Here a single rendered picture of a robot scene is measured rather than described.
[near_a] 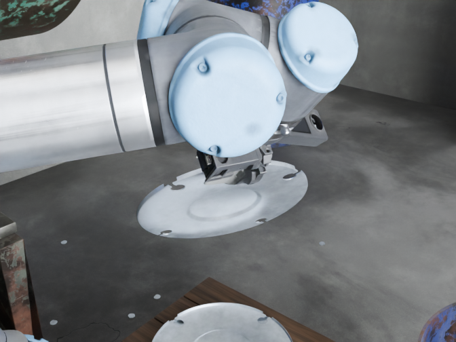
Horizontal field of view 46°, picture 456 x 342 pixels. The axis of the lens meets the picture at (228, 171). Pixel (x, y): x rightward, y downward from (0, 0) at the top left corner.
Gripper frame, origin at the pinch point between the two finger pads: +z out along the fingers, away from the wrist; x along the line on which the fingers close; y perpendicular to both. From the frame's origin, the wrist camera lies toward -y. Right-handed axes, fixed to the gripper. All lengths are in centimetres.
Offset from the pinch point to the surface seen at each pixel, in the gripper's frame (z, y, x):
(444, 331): 21, -42, 34
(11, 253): 33.1, 31.4, -2.7
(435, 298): 82, -92, 33
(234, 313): 44.1, -9.9, 18.9
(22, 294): 40, 31, 4
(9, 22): 13.3, 24.5, -37.8
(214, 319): 44.2, -5.1, 18.8
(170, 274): 117, -17, -2
